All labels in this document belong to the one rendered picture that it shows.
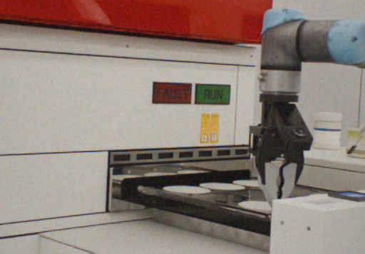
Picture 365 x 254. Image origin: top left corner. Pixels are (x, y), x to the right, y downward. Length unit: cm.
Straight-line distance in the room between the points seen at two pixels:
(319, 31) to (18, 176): 62
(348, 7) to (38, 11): 354
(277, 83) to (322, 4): 325
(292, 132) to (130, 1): 46
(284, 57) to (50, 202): 54
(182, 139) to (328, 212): 70
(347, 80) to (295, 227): 373
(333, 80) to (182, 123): 304
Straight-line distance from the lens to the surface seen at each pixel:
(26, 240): 151
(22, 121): 147
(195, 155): 176
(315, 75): 456
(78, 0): 148
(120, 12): 154
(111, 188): 160
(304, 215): 111
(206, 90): 177
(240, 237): 148
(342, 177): 174
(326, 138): 202
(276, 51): 137
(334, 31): 132
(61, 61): 151
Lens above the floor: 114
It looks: 3 degrees down
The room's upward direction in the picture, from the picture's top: 3 degrees clockwise
